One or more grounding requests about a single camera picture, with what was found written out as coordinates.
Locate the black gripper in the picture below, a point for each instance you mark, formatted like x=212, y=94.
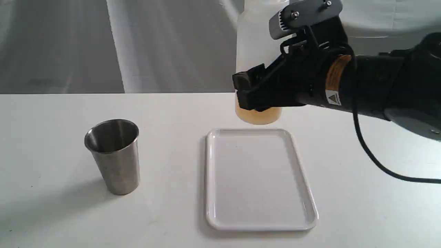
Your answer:
x=311, y=72

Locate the translucent squeeze bottle amber liquid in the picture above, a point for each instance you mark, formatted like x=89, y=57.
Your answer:
x=254, y=43

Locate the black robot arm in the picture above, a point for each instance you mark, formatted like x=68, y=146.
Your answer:
x=401, y=86

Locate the stainless steel cup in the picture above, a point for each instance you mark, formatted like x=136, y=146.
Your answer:
x=114, y=147

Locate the white rectangular plastic tray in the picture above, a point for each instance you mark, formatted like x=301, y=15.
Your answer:
x=255, y=182

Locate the grey fabric backdrop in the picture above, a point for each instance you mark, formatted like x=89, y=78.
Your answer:
x=124, y=46

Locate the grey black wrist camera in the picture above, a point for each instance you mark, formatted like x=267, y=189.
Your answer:
x=302, y=13

